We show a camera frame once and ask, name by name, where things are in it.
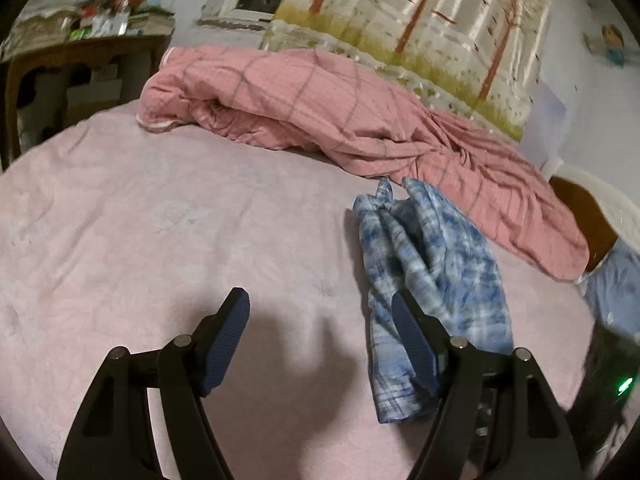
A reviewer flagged white and wood headboard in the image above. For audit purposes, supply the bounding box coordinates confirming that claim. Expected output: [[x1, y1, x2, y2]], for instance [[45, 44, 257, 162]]
[[542, 157, 640, 273]]

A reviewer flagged blue plaid shirt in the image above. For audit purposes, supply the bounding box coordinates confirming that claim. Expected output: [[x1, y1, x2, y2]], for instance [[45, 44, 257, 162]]
[[352, 177, 516, 426]]

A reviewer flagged wooden desk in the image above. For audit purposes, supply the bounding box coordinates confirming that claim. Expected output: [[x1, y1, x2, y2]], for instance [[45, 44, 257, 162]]
[[0, 32, 173, 171]]

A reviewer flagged stack of books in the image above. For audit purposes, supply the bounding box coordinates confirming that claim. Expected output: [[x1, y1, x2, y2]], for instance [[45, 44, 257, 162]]
[[129, 5, 177, 31]]

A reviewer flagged blue pillow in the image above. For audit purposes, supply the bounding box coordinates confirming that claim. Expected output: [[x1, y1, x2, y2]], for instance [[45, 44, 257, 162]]
[[582, 239, 640, 343]]

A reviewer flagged tree print curtain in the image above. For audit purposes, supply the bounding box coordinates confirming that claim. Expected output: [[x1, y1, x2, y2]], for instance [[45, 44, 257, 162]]
[[262, 0, 562, 142]]

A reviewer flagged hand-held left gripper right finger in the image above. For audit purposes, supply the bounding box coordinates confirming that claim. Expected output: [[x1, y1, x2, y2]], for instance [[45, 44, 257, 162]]
[[391, 287, 583, 480]]

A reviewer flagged pink plaid duvet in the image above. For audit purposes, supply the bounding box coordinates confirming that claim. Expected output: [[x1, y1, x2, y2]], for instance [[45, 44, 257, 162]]
[[136, 44, 592, 282]]

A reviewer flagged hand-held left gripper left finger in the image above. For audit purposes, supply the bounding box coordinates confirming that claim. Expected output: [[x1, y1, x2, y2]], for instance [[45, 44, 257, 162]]
[[56, 287, 251, 480]]

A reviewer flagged pink bed sheet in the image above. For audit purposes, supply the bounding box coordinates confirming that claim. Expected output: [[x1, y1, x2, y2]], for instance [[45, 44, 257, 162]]
[[0, 100, 601, 480]]

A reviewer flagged cartoon wall sticker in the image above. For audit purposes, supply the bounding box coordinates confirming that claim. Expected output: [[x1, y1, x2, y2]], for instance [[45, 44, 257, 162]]
[[582, 24, 630, 68]]

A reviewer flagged pile of desk clutter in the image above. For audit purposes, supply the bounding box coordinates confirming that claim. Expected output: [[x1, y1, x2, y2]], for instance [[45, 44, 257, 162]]
[[0, 0, 132, 61]]

